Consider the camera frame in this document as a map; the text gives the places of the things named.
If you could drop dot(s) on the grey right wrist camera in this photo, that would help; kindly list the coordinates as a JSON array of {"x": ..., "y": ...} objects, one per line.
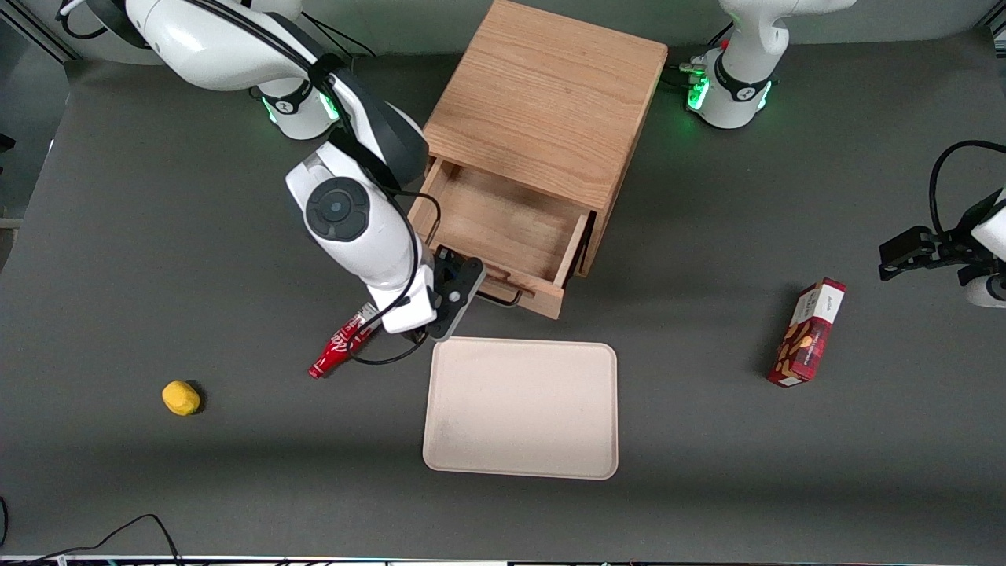
[{"x": 456, "y": 318}]

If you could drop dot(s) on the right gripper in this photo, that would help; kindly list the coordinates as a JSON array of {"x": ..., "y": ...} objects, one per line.
[{"x": 444, "y": 273}]

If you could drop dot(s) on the wooden drawer cabinet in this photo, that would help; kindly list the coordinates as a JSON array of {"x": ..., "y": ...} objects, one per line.
[{"x": 550, "y": 86}]

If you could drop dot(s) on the wooden drawer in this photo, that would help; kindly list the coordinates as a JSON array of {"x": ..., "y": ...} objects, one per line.
[{"x": 503, "y": 220}]

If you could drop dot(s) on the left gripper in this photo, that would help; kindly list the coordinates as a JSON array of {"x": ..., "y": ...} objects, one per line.
[{"x": 960, "y": 238}]

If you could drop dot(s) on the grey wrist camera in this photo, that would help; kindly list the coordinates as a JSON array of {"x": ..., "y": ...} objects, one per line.
[
  {"x": 989, "y": 291},
  {"x": 456, "y": 318}
]

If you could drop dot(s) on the red cola bottle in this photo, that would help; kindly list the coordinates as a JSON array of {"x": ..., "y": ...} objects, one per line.
[{"x": 338, "y": 352}]

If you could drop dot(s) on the yellow lemon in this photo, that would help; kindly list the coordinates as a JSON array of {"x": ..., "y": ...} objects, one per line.
[{"x": 181, "y": 398}]

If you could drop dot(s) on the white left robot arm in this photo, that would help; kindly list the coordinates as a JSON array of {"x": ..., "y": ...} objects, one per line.
[{"x": 735, "y": 86}]

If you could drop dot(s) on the red snack box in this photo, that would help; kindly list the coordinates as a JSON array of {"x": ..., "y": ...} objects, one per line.
[{"x": 808, "y": 334}]

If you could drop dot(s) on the beige rectangular tray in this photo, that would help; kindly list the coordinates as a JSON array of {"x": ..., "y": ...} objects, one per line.
[{"x": 520, "y": 409}]

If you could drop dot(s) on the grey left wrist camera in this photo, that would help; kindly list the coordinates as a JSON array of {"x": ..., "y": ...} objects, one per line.
[{"x": 989, "y": 291}]

